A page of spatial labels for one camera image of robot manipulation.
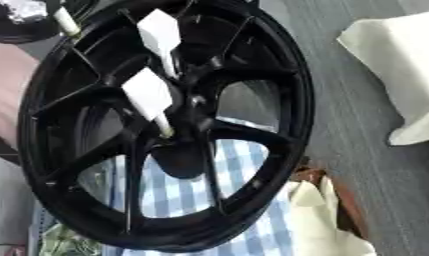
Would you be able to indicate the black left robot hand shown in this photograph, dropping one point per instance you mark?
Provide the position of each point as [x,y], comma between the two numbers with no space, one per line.
[25,33]

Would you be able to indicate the black spoked wheel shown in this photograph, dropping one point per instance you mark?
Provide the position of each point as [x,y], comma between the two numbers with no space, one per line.
[270,100]

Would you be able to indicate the green patterned bag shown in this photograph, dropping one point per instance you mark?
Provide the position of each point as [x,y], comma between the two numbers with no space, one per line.
[66,243]

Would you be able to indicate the cream crumpled cloth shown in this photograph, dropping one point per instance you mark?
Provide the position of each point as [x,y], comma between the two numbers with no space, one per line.
[316,220]

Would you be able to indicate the white draped cloth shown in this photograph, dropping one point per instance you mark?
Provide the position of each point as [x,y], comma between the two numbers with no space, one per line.
[398,66]

